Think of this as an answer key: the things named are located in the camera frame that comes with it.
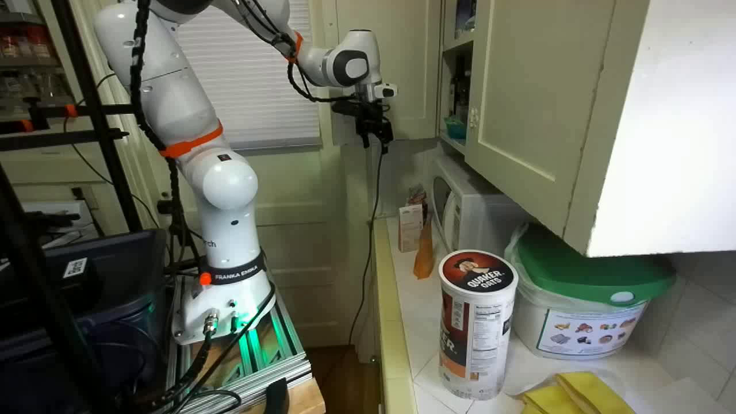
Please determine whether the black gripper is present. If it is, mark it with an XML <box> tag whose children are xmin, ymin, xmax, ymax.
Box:
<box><xmin>333</xmin><ymin>94</ymin><xmax>398</xmax><ymax>155</ymax></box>

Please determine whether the white oats bottle dark lid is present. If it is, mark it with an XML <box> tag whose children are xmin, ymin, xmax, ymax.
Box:
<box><xmin>438</xmin><ymin>249</ymin><xmax>520</xmax><ymax>403</ymax></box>

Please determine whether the teal item in cabinet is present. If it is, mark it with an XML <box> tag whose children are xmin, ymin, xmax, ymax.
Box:
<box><xmin>444</xmin><ymin>113</ymin><xmax>469</xmax><ymax>144</ymax></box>

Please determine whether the white microwave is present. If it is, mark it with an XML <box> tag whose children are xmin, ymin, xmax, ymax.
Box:
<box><xmin>428</xmin><ymin>155</ymin><xmax>533</xmax><ymax>259</ymax></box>

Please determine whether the white window blind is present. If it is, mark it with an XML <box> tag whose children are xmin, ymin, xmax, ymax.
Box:
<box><xmin>171</xmin><ymin>0</ymin><xmax>325</xmax><ymax>151</ymax></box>

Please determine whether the white tub green lid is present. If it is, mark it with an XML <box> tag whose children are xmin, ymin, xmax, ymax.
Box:
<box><xmin>504</xmin><ymin>226</ymin><xmax>678</xmax><ymax>364</ymax></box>

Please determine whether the black metal shelf rack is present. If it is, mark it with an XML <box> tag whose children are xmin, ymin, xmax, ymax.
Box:
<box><xmin>0</xmin><ymin>0</ymin><xmax>148</xmax><ymax>236</ymax></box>

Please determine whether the dark blue storage bin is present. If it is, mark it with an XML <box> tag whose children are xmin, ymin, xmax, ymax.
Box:
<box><xmin>0</xmin><ymin>228</ymin><xmax>169</xmax><ymax>414</ymax></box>

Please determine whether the yellow cloth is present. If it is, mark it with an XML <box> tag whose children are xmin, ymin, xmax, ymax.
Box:
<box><xmin>517</xmin><ymin>369</ymin><xmax>638</xmax><ymax>414</ymax></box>

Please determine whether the black slanted pole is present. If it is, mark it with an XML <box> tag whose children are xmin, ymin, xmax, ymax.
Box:
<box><xmin>0</xmin><ymin>165</ymin><xmax>107</xmax><ymax>414</ymax></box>

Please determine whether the black hanging cable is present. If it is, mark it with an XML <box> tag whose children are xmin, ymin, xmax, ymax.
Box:
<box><xmin>345</xmin><ymin>144</ymin><xmax>386</xmax><ymax>349</ymax></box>

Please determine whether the cream wall cabinet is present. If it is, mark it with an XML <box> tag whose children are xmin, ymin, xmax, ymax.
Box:
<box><xmin>438</xmin><ymin>0</ymin><xmax>736</xmax><ymax>259</ymax></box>

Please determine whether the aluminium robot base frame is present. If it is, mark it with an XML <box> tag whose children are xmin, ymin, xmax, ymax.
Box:
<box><xmin>162</xmin><ymin>273</ymin><xmax>318</xmax><ymax>414</ymax></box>

